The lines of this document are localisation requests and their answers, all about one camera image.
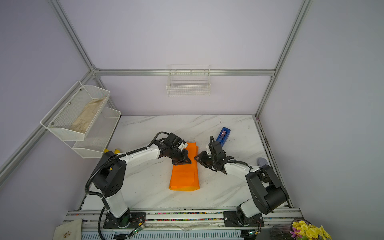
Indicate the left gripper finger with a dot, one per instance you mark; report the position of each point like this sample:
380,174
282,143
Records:
185,156
177,162

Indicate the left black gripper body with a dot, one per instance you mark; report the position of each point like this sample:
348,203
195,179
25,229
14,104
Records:
175,155

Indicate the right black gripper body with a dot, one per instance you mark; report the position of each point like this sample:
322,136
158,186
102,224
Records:
213,160

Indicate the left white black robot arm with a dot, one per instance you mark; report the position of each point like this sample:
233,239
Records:
107,178

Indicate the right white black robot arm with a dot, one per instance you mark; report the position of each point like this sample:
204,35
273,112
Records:
266,189

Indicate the blue tape dispenser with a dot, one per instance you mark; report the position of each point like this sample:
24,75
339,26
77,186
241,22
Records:
223,136

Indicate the grey round object on table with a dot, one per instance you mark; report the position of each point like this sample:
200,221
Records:
262,161

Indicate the beige cloth in basket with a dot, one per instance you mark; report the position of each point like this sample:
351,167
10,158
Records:
83,121

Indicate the yellow flower bouquet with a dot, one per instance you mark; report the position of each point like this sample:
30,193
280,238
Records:
301,230

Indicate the beige cloth bag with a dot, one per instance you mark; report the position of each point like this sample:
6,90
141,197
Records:
69,231

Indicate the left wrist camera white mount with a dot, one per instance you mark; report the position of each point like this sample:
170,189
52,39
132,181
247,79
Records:
183,145

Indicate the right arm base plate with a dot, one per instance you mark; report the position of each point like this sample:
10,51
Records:
236,219

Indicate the white wire basket on wall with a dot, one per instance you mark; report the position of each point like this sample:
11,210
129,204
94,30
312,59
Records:
188,80

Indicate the lower white wire shelf basket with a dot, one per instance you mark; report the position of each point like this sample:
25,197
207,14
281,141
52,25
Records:
99,135

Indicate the white wire shelf basket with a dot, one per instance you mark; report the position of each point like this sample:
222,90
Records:
99,135
60,118

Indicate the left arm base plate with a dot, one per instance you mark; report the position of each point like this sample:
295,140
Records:
126,221

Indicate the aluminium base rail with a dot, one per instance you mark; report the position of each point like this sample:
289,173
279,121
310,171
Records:
217,224

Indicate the upper white wire shelf basket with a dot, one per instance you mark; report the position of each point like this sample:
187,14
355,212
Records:
60,118

